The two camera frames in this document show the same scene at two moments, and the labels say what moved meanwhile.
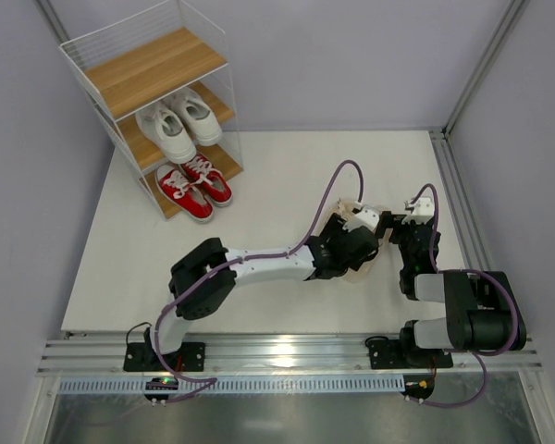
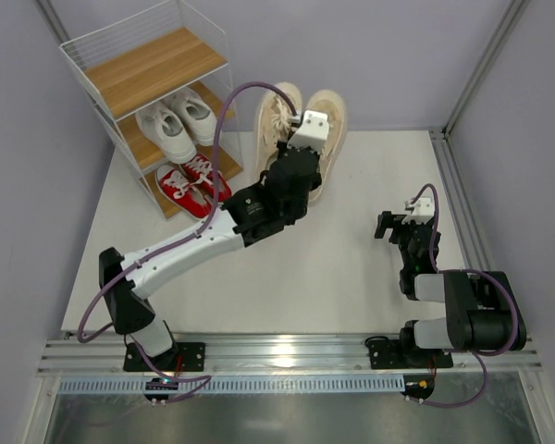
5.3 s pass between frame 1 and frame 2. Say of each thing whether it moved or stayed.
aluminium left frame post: stayed
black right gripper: stayed
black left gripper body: moved
